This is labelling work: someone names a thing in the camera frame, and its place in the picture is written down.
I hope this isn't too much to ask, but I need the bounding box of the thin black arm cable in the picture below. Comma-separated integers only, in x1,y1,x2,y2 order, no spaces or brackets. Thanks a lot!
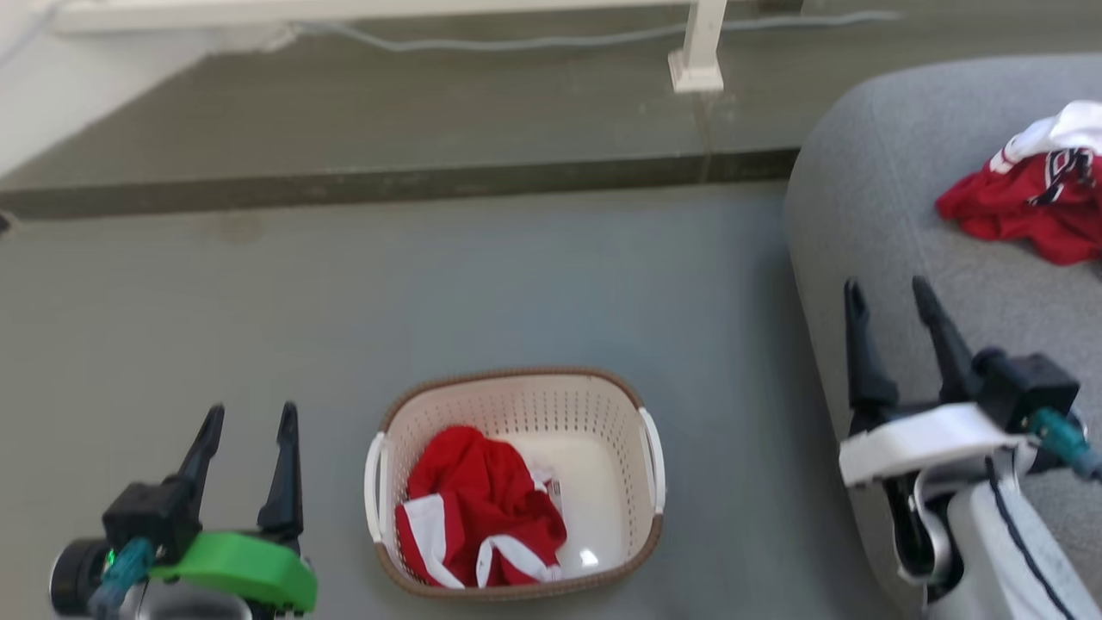
984,456,1077,620

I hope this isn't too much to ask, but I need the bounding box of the white metal railing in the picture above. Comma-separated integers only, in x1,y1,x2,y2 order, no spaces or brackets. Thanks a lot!
52,0,728,94

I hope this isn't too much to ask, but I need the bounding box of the grey floor cable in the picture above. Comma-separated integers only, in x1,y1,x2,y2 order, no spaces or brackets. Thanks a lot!
0,0,901,68

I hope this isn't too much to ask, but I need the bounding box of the red white lettered jersey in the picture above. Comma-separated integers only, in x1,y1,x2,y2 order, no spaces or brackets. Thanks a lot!
936,101,1102,266

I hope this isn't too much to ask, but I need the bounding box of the cream plastic laundry basket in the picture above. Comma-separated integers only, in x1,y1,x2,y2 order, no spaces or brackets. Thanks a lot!
364,368,666,601

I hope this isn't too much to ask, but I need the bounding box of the grey fabric sofa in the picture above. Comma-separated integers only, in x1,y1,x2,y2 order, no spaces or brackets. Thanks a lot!
783,53,1102,617

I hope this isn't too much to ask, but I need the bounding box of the teal left camera cable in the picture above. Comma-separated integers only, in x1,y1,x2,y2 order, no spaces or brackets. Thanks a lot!
89,538,156,620

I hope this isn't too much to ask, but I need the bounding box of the teal camera cable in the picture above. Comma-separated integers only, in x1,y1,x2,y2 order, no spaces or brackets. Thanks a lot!
89,538,156,620
1029,409,1102,481

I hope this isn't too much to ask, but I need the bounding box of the teal right camera cable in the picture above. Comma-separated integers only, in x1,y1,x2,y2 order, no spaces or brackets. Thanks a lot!
1029,409,1102,481

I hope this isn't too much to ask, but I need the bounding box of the red white-striped garment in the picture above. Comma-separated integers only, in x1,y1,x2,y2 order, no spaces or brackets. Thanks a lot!
394,425,569,591

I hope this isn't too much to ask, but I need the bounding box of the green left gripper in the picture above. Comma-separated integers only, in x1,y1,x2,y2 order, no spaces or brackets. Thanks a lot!
149,401,319,616

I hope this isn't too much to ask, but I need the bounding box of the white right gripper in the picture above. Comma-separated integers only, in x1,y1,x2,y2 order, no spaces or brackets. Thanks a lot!
839,275,1027,488

